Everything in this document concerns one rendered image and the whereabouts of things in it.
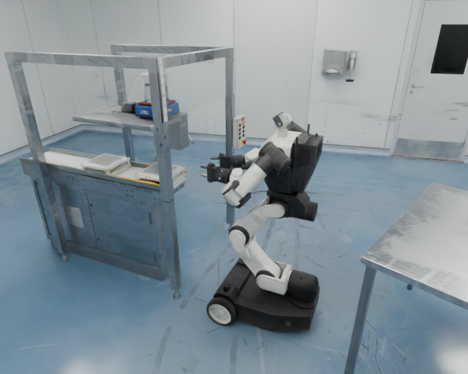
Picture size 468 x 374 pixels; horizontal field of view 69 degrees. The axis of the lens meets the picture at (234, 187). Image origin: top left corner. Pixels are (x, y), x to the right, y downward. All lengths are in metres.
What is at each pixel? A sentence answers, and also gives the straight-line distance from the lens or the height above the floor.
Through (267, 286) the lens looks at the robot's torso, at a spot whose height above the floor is 0.27.
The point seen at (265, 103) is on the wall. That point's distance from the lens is 5.58.
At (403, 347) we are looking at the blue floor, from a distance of 2.56.
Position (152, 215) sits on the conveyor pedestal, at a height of 0.60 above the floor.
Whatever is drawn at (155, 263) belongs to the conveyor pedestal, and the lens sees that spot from 2.71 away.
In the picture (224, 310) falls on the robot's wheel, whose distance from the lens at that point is 2.36.
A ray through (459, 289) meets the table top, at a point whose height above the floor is 0.86.
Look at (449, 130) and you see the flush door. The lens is 5.78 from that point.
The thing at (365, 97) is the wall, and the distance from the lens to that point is 5.48.
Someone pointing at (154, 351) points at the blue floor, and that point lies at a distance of 2.37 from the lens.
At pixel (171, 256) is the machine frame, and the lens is 2.40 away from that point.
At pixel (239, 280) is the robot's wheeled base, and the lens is 2.48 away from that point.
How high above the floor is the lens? 1.80
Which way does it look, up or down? 25 degrees down
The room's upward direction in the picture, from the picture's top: straight up
